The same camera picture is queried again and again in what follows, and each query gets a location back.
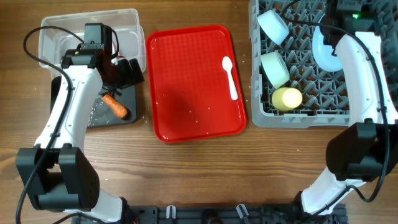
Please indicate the black waste tray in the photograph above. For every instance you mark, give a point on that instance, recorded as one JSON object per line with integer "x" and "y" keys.
{"x": 128, "y": 99}

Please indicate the yellow plastic cup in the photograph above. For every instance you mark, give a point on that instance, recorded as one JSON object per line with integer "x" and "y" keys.
{"x": 286, "y": 99}

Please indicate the light blue bowl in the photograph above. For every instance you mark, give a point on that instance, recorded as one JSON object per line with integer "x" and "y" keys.
{"x": 273, "y": 26}

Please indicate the light blue plate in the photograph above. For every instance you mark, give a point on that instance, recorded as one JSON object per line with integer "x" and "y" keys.
{"x": 322, "y": 53}

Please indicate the red plastic tray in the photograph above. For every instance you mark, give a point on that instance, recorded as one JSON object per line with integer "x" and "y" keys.
{"x": 189, "y": 89}

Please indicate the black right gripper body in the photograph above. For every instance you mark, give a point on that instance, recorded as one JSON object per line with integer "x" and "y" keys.
{"x": 367, "y": 6}

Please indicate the light green bowl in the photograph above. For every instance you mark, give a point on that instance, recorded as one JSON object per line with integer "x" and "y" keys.
{"x": 275, "y": 69}

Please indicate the orange carrot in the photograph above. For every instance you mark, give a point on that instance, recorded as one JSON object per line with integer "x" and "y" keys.
{"x": 116, "y": 107}

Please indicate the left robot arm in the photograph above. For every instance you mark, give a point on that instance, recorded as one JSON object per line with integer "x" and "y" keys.
{"x": 55, "y": 172}

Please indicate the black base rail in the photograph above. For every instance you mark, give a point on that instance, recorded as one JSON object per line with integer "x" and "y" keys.
{"x": 266, "y": 214}

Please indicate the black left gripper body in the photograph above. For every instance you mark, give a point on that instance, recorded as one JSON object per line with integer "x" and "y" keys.
{"x": 123, "y": 76}

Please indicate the white rice pile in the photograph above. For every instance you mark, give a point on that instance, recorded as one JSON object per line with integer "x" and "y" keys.
{"x": 101, "y": 115}

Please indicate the clear plastic bin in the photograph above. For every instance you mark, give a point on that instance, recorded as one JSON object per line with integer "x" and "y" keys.
{"x": 54, "y": 43}

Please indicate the grey-green dishwasher rack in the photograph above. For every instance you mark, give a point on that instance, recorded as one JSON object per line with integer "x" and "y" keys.
{"x": 325, "y": 99}

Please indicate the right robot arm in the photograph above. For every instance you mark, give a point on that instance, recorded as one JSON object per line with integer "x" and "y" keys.
{"x": 360, "y": 157}

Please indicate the white plastic spoon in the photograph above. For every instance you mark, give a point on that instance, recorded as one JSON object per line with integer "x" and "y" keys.
{"x": 228, "y": 66}

